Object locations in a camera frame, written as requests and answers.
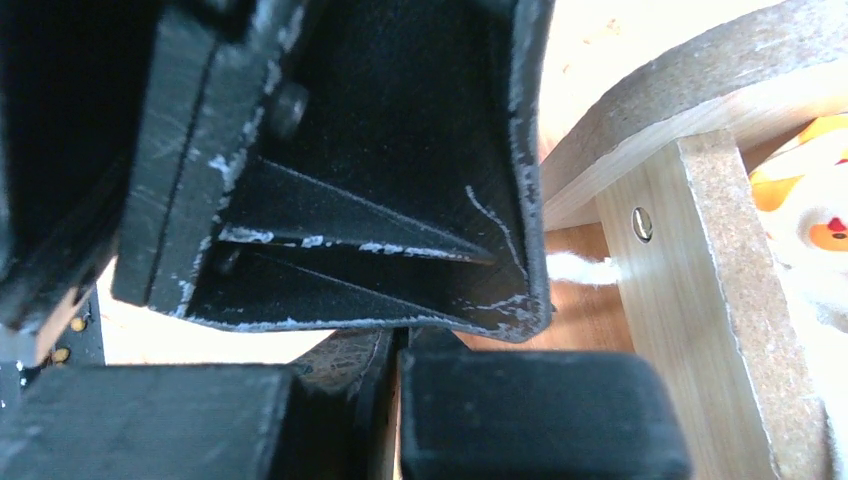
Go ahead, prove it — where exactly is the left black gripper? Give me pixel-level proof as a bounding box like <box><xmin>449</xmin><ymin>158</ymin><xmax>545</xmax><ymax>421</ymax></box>
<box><xmin>1</xmin><ymin>1</ymin><xmax>173</xmax><ymax>332</ymax></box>

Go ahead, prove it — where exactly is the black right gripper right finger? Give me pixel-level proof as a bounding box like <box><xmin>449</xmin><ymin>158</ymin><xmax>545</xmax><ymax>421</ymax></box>
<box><xmin>398</xmin><ymin>328</ymin><xmax>692</xmax><ymax>479</ymax></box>

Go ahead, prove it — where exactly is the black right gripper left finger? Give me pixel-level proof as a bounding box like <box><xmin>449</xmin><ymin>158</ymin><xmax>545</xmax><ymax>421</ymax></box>
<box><xmin>1</xmin><ymin>330</ymin><xmax>395</xmax><ymax>479</ymax></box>

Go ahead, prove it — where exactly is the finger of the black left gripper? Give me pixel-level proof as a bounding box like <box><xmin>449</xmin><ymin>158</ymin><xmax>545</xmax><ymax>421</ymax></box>
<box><xmin>112</xmin><ymin>1</ymin><xmax>553</xmax><ymax>343</ymax></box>

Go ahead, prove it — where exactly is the wooden pet bed frame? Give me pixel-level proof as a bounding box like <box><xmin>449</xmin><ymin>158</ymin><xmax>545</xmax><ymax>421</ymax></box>
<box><xmin>541</xmin><ymin>1</ymin><xmax>847</xmax><ymax>479</ymax></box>

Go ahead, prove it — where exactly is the yellow duck print blanket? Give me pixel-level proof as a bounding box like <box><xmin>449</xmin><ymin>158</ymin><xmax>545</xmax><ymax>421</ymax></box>
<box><xmin>747</xmin><ymin>114</ymin><xmax>848</xmax><ymax>333</ymax></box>

